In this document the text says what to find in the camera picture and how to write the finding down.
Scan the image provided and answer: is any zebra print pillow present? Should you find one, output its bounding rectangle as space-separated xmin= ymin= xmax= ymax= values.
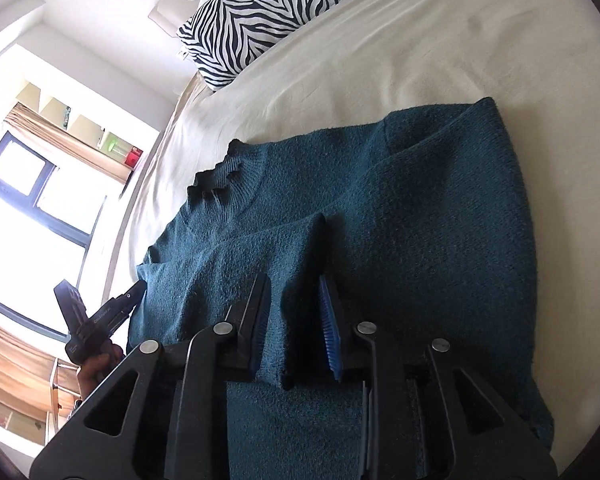
xmin=176 ymin=0 xmax=398 ymax=92

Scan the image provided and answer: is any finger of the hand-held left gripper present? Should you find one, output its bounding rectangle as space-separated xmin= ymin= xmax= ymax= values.
xmin=54 ymin=280 xmax=87 ymax=334
xmin=86 ymin=280 xmax=149 ymax=334

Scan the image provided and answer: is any teal knitted sweater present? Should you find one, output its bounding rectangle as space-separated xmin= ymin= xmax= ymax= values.
xmin=127 ymin=96 xmax=555 ymax=480

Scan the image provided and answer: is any beige upholstered headboard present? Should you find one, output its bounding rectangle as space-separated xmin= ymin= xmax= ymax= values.
xmin=150 ymin=0 xmax=202 ymax=37

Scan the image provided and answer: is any black framed window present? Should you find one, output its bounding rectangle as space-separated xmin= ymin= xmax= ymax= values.
xmin=0 ymin=130 xmax=108 ymax=345

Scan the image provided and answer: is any cream wall shelf unit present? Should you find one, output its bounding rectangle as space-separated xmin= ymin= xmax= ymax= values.
xmin=14 ymin=81 xmax=147 ymax=171

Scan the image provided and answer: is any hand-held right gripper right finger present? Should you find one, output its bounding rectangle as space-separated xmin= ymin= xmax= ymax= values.
xmin=317 ymin=274 xmax=558 ymax=480

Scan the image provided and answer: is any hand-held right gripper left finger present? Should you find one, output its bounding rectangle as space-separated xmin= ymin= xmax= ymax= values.
xmin=30 ymin=274 xmax=273 ymax=480

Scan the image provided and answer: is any beige curtain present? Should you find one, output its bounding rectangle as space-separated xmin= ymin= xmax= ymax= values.
xmin=2 ymin=101 xmax=134 ymax=184
xmin=0 ymin=314 xmax=78 ymax=412

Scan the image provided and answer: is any person's left hand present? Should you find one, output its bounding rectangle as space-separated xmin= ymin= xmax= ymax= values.
xmin=75 ymin=341 xmax=127 ymax=403

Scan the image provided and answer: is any bed with cream sheet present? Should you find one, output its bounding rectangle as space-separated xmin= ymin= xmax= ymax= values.
xmin=112 ymin=0 xmax=600 ymax=480

